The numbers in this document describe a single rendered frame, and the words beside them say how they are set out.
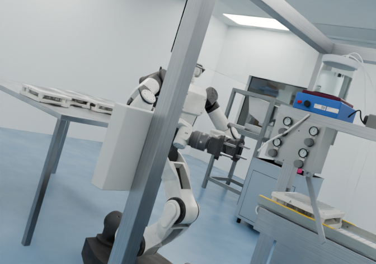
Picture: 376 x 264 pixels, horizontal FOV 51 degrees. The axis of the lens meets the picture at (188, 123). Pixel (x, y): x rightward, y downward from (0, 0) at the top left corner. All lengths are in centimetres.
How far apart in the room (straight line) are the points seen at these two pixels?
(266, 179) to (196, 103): 229
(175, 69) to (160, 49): 617
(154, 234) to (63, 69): 439
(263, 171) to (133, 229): 324
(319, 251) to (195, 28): 97
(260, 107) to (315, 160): 386
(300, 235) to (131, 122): 86
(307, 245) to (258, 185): 277
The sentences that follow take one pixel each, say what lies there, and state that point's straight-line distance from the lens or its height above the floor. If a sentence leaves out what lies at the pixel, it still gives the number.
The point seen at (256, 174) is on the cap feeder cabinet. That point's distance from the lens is 445.
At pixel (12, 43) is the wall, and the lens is 596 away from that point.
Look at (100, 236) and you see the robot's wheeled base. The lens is 260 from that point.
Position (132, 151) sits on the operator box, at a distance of 124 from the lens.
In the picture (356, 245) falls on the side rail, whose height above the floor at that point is 83.
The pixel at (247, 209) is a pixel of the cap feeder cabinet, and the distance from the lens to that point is 450.
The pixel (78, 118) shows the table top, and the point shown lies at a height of 84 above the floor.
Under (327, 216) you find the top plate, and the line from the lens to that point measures 171.
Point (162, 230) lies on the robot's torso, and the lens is 220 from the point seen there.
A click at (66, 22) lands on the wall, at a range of 628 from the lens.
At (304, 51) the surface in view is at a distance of 195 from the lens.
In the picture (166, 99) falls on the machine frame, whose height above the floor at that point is 114.
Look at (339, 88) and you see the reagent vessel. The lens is 176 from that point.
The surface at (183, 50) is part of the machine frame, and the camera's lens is 122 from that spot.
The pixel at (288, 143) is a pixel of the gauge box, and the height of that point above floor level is 111.
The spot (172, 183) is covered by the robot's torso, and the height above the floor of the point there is 69.
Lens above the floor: 116
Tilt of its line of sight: 3 degrees down
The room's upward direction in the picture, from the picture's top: 17 degrees clockwise
